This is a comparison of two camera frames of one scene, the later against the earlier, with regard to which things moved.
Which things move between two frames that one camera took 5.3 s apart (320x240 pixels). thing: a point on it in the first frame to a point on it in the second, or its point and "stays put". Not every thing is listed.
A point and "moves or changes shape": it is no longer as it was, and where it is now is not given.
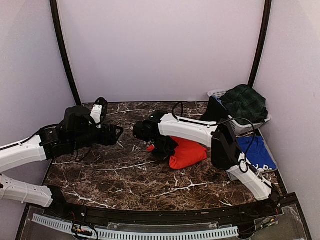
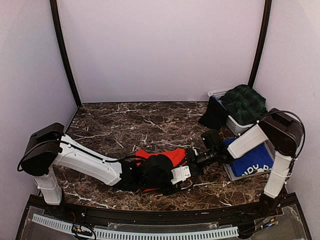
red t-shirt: (187, 154) moves or changes shape
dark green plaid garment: (245, 105) stays put
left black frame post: (58, 30) stays put
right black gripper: (164, 157) to (192, 163)
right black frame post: (268, 4) stays put
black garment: (215, 110) stays put
